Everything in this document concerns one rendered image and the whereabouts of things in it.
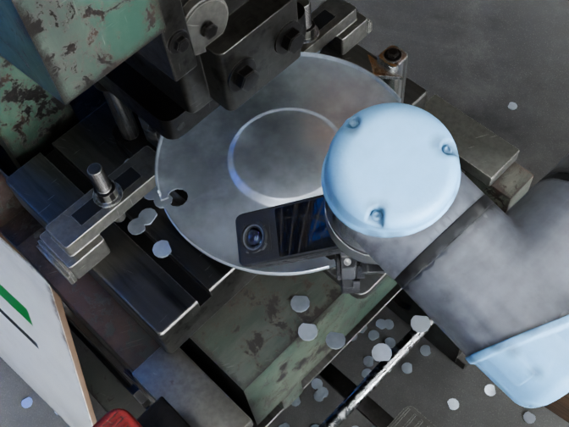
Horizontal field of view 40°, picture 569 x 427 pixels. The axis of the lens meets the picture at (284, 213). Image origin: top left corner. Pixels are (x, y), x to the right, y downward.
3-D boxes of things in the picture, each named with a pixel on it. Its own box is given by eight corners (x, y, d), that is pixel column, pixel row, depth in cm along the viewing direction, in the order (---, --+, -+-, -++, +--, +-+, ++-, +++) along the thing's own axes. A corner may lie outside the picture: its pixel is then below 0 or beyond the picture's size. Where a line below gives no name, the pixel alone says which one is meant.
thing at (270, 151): (125, 107, 90) (124, 102, 90) (352, 24, 94) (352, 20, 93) (206, 319, 76) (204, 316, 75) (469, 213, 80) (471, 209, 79)
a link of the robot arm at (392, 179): (400, 270, 41) (290, 157, 42) (384, 291, 52) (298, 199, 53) (505, 171, 42) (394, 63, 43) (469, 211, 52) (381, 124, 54)
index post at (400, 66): (406, 102, 97) (411, 50, 89) (389, 117, 96) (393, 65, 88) (389, 91, 98) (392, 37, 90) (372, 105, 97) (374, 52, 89)
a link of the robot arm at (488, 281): (687, 277, 43) (543, 139, 45) (560, 416, 40) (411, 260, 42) (616, 307, 51) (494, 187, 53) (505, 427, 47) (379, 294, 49)
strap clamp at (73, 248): (183, 191, 93) (165, 141, 84) (72, 285, 88) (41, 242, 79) (151, 163, 95) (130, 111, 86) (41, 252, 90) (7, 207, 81)
